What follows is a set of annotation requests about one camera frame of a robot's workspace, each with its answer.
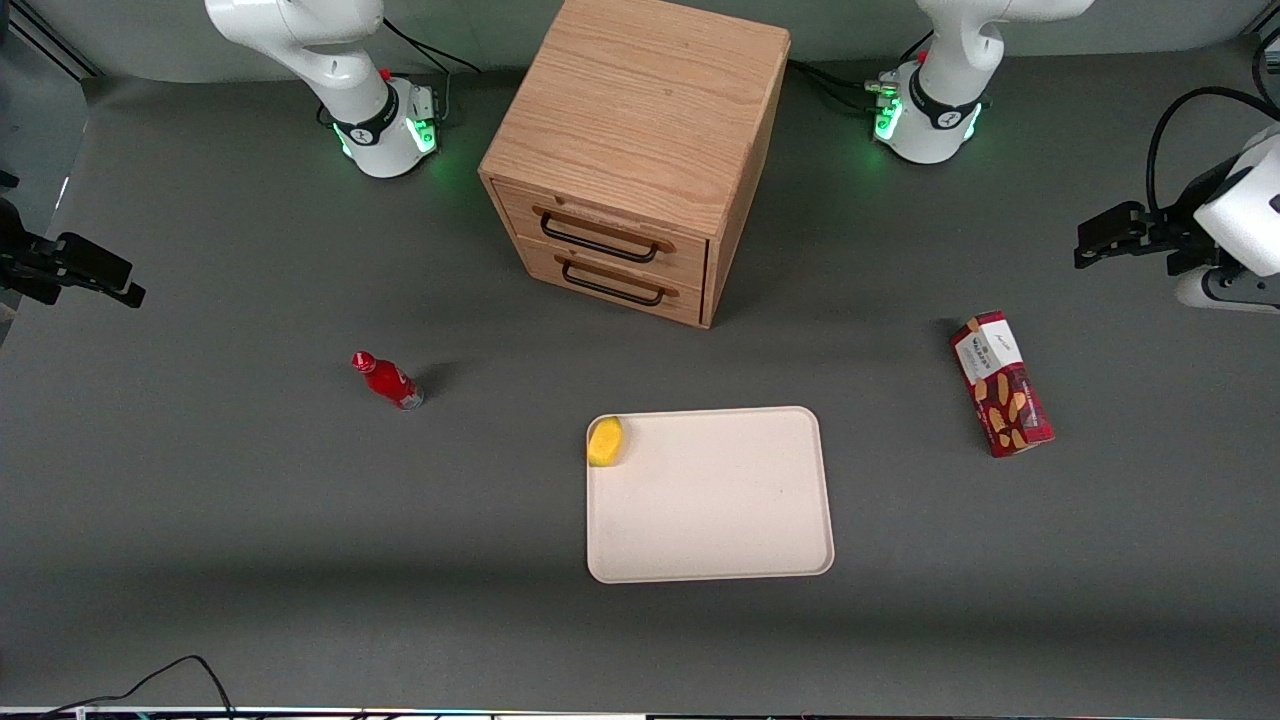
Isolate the wooden drawer cabinet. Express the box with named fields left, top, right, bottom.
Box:
left=478, top=0, right=792, bottom=330

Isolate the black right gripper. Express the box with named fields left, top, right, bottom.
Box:
left=0, top=198, right=147, bottom=308

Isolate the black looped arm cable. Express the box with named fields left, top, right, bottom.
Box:
left=1145, top=85, right=1280, bottom=213

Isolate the black base cable bundle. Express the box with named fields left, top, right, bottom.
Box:
left=788, top=30, right=936, bottom=113
left=382, top=18, right=483, bottom=123

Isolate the black drawer handle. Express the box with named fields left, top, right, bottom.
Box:
left=555, top=255, right=681, bottom=308
left=533, top=203, right=676, bottom=265

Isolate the yellow lemon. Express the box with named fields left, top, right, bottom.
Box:
left=587, top=415, right=626, bottom=468

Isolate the black metal frame bar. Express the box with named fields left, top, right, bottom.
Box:
left=0, top=0, right=103, bottom=81

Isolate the wooden drawer front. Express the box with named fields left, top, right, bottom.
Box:
left=493, top=180, right=710, bottom=292
left=518, top=235, right=705, bottom=327

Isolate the red tartan cookie box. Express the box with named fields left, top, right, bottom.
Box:
left=950, top=310, right=1056, bottom=459

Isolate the beige plastic tray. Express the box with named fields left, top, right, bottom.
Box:
left=585, top=405, right=836, bottom=585

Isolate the small red bottle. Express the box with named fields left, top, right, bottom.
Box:
left=350, top=350, right=426, bottom=412

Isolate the thin black floor cable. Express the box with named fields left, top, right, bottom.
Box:
left=38, top=655, right=237, bottom=720

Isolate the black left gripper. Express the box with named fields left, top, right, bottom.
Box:
left=1074, top=158, right=1253, bottom=278

